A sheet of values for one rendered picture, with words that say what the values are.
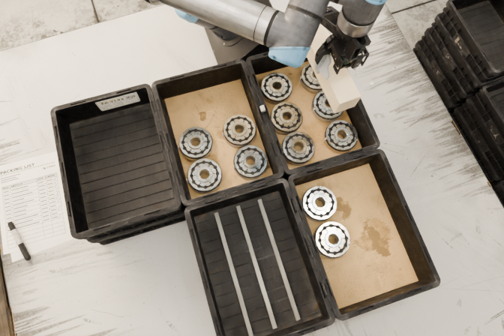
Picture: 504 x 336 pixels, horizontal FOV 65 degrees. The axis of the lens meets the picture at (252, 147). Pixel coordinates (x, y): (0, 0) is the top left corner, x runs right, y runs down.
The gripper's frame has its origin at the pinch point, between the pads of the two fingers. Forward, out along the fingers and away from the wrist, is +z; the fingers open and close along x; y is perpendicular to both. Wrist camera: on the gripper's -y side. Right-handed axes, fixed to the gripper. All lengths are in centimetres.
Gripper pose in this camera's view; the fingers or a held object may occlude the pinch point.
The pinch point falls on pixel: (329, 64)
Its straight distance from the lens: 108.8
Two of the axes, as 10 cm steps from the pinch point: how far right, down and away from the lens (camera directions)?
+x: 9.3, -3.3, 1.5
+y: 3.6, 8.9, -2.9
